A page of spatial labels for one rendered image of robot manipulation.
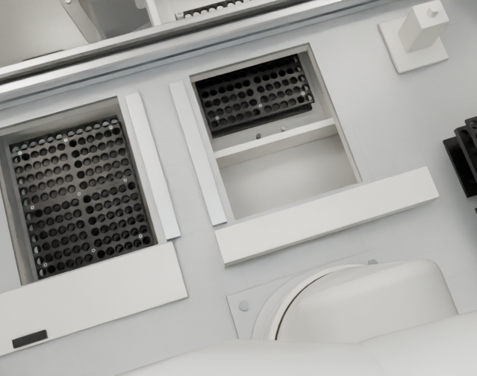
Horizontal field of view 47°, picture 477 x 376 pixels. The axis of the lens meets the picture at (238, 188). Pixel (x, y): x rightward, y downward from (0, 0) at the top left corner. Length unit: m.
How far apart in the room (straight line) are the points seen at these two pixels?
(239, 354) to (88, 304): 0.57
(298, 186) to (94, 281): 0.37
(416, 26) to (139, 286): 0.55
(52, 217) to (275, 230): 0.35
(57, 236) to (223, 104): 0.33
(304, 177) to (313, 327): 0.51
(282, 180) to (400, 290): 0.53
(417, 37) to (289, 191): 0.31
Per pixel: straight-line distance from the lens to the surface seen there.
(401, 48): 0.93
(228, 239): 0.76
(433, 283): 0.47
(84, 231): 0.87
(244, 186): 0.94
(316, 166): 0.96
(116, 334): 0.80
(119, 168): 0.89
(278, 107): 0.94
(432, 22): 0.88
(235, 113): 0.90
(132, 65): 0.87
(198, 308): 0.79
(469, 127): 0.82
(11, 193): 0.97
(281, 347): 0.25
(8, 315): 0.83
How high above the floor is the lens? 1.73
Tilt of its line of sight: 75 degrees down
